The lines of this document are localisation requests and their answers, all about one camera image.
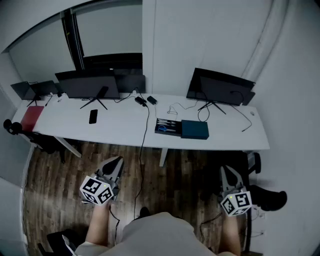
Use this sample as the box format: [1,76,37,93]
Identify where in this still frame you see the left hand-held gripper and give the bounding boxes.
[79,156,125,207]

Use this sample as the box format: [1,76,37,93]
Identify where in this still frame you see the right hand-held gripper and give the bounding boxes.
[219,165,253,217]

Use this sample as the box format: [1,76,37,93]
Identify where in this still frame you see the black box with scissors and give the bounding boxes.
[154,117,210,140]

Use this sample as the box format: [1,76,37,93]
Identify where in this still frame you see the person's right forearm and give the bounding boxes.
[218,211,243,256]

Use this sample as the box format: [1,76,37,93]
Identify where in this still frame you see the person's left forearm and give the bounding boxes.
[85,201,113,248]

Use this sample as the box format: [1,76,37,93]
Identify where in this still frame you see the white desk leg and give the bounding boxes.
[53,136,83,159]
[159,147,169,168]

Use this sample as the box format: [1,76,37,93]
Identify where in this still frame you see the black smartphone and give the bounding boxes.
[88,108,99,125]

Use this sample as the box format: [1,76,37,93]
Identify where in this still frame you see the person's white shirt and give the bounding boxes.
[74,211,240,256]

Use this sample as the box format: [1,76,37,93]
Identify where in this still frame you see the black monitor behind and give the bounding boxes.
[113,69,147,95]

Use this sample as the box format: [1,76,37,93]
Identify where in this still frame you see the black monitor with tripod stand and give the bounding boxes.
[54,69,121,111]

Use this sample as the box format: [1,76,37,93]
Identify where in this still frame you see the wide black monitor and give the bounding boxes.
[185,67,257,116]

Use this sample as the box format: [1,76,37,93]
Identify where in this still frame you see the red notebook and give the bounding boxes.
[19,105,45,132]

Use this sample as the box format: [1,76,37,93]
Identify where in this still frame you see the black headphones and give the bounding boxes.
[3,118,24,136]

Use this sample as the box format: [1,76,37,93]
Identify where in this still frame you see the light grey sofa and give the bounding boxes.
[0,138,35,256]

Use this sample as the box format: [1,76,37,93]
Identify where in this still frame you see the small black monitor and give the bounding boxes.
[10,80,60,108]

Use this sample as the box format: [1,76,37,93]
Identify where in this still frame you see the thick black power cable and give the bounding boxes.
[133,102,151,219]

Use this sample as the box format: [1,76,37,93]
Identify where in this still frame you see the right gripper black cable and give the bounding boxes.
[199,211,224,244]

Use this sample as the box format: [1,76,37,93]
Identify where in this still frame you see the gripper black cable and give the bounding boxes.
[199,211,224,244]
[108,202,121,248]

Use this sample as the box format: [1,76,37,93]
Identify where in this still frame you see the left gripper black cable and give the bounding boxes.
[108,202,121,248]

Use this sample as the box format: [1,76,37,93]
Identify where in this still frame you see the black cable with loose plug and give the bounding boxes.
[230,104,253,133]

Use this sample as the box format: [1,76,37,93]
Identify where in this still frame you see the black monitor cable loop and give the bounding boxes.
[197,91,211,123]

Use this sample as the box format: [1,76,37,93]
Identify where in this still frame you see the thin black looped cable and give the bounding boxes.
[153,99,201,120]

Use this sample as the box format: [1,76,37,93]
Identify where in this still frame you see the black window frame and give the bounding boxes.
[60,9,86,72]

